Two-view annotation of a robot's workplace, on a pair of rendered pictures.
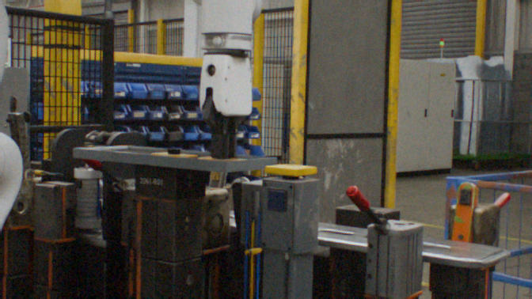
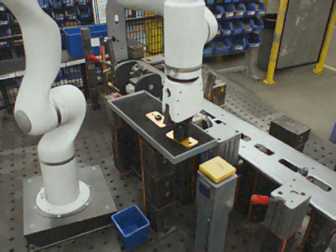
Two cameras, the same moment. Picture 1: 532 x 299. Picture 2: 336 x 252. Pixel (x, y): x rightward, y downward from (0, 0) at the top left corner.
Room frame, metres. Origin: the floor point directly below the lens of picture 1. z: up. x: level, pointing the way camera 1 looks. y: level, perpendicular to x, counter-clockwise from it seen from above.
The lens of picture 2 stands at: (0.67, -0.11, 1.60)
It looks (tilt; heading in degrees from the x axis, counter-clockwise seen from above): 31 degrees down; 18
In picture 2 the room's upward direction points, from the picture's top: straight up
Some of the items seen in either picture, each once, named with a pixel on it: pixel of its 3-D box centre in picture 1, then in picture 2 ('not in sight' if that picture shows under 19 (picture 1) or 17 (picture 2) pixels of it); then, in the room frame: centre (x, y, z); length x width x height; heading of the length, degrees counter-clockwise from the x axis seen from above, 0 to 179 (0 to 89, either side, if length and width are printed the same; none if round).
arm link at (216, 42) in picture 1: (226, 44); (182, 68); (1.29, 0.07, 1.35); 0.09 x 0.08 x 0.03; 152
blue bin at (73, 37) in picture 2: not in sight; (91, 39); (2.25, 0.92, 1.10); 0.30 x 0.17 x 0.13; 135
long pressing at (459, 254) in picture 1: (207, 214); (199, 109); (1.77, 0.13, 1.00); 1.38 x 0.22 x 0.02; 53
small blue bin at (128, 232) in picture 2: not in sight; (131, 228); (1.30, 0.25, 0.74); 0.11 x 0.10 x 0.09; 53
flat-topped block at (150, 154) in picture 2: (169, 286); (158, 181); (1.37, 0.17, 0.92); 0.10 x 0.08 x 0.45; 53
